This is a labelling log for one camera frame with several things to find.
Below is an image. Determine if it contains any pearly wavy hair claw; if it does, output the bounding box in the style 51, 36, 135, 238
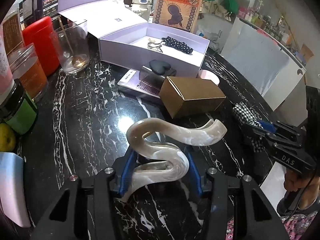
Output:
120, 118, 227, 203

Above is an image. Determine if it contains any black white gingham scrunchie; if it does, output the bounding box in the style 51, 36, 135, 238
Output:
233, 102, 265, 153

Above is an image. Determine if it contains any gold star wire hair clip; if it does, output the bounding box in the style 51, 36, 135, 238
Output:
147, 38, 163, 53

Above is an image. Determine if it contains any black polka dot scrunchie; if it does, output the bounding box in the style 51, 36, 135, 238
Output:
162, 36, 193, 54

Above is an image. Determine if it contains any right hand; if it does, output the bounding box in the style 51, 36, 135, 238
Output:
283, 171, 320, 210

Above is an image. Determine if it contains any purple flat booklet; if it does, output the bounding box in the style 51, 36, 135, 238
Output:
117, 69, 160, 101

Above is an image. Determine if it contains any brown cardboard box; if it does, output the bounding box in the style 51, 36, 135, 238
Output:
159, 76, 226, 118

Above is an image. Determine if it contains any black heart-shaped object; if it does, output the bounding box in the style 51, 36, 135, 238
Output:
149, 60, 171, 75

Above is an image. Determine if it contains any pink round compact case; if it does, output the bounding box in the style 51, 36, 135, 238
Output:
197, 69, 220, 86

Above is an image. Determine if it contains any green label dark jar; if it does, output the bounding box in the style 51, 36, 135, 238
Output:
1, 79, 38, 135

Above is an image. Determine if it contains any yellow lemon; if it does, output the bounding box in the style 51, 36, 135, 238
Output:
0, 123, 16, 152

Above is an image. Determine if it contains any lavender gift box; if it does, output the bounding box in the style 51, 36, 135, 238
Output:
58, 0, 209, 77

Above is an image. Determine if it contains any clear drinking glass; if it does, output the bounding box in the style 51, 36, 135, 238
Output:
50, 17, 90, 74

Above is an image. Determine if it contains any pink panda paper cup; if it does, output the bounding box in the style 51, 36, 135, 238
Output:
0, 36, 15, 104

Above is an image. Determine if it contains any orange clear-lid jar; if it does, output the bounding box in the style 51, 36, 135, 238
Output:
10, 43, 48, 102

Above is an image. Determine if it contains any red cylindrical canister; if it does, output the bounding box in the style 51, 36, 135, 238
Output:
22, 16, 60, 76

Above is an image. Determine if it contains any white kettle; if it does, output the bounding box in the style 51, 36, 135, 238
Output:
131, 0, 153, 21

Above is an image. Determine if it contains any orange printed snack bag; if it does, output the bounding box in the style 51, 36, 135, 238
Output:
153, 0, 202, 33

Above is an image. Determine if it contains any brown spice jar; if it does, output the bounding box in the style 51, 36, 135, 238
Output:
2, 9, 25, 56

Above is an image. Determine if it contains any dark lidded bottle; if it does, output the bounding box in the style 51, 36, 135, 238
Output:
22, 0, 43, 28

